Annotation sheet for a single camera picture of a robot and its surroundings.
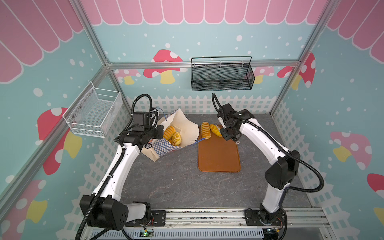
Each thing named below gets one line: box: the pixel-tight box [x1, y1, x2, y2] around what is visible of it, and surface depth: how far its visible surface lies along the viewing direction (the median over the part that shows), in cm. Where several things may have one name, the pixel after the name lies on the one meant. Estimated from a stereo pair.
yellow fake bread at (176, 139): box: [172, 132, 182, 147], surface depth 95 cm
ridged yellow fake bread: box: [201, 121, 212, 140], surface depth 107 cm
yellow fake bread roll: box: [163, 126, 176, 142], surface depth 101 cm
